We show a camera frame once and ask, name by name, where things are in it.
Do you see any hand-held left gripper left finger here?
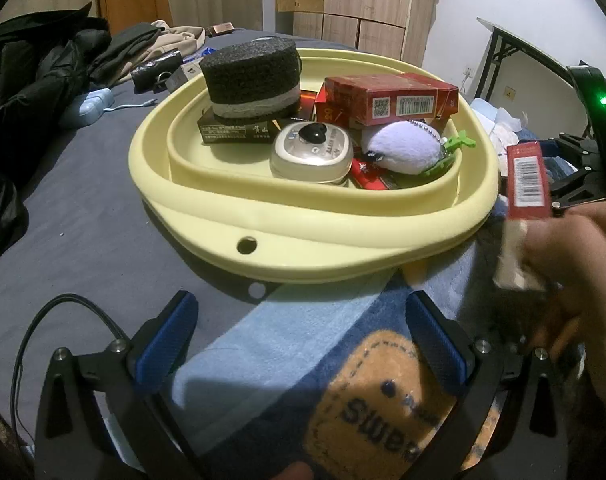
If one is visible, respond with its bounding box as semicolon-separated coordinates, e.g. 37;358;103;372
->
34;290;204;480

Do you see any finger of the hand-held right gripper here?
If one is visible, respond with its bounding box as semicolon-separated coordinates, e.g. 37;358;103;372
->
550;167;606;217
553;135;604;172

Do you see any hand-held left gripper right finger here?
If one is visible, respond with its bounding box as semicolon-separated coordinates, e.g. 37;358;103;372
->
405;290;574;480

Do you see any red and white cigarette box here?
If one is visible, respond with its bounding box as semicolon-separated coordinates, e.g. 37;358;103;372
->
493;141;556;293

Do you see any green plastic clip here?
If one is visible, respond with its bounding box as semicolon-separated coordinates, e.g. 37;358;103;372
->
423;130;478;179

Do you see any pale yellow plastic basin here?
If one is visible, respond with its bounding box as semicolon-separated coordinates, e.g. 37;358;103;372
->
128;47;500;285

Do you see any white plush keychain toy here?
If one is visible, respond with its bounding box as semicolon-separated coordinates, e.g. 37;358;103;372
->
361;120;444;176

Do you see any small red packet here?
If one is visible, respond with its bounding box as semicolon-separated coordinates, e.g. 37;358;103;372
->
352;157;398;192

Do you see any shiny red cigarette box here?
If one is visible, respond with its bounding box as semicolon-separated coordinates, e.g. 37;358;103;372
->
315;74;460;127

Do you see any dark brown cigarette box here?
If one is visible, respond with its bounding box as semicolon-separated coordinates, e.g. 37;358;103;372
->
198;109;284;145

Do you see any round jar with black knob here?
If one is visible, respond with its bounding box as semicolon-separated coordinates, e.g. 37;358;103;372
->
269;121;354;187

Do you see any black round foam sponge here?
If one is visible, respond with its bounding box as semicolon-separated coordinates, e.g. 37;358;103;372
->
199;39;304;122

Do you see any person's right hand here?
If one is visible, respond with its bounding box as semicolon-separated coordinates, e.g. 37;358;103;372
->
520;199;606;361

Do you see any white gauze cloth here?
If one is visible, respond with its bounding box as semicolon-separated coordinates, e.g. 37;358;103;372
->
470;97;534;161

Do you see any black legged folding table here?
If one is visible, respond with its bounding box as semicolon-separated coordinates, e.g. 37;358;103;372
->
475;16;584;116

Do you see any blue white plush blanket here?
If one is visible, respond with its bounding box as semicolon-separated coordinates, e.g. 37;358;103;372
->
170;210;606;480

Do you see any light blue case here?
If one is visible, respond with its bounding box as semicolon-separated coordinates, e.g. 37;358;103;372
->
59;88;115;131

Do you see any small grey box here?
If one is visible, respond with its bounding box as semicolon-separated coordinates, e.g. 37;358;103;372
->
164;62;200;93

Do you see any black pouch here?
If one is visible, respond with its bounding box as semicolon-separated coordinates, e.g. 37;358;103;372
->
131;50;184;94

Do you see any black puffer jacket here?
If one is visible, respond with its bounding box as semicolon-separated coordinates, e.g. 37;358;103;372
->
0;2;112;271

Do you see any blue plastic packet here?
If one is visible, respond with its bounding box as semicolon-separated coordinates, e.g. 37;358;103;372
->
183;45;218;66

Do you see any dark green cloth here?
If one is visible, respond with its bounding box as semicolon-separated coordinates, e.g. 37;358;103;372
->
90;22;164;88

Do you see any beige cloth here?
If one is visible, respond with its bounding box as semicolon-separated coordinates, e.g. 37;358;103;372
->
115;19;206;79

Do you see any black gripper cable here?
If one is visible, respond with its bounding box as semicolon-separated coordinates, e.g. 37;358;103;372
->
10;294;134;456

